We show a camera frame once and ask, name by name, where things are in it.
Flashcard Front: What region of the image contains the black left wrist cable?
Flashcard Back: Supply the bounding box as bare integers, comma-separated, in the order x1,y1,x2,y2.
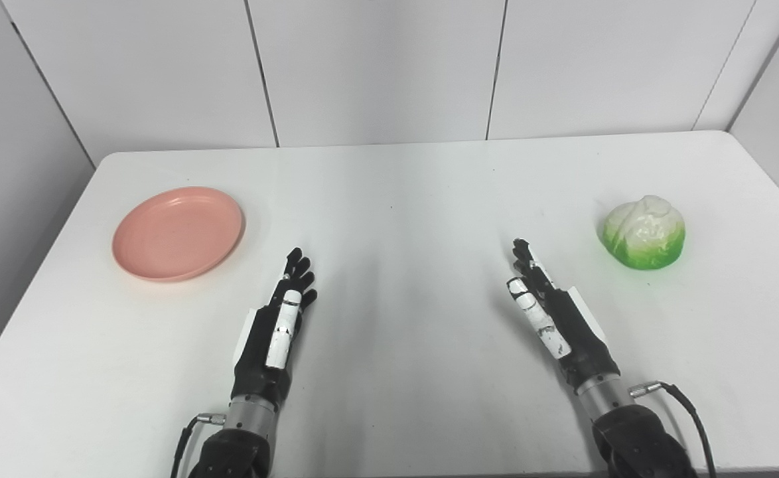
171,412,228,478

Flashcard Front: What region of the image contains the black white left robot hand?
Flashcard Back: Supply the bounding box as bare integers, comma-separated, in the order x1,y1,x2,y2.
232,248,319,407

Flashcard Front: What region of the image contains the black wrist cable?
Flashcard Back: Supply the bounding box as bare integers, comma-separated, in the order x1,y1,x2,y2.
628,380,717,478
171,412,228,478

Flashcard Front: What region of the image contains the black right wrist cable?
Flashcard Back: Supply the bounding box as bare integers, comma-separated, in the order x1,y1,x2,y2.
628,380,717,478

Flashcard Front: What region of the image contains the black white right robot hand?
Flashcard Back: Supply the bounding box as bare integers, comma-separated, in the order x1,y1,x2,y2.
506,238,621,392

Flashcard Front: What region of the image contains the green white toy cabbage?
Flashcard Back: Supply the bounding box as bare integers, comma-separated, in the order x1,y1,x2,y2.
601,195,686,271

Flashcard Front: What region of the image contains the pink round plate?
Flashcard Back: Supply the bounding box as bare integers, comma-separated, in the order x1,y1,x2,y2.
111,187,246,283

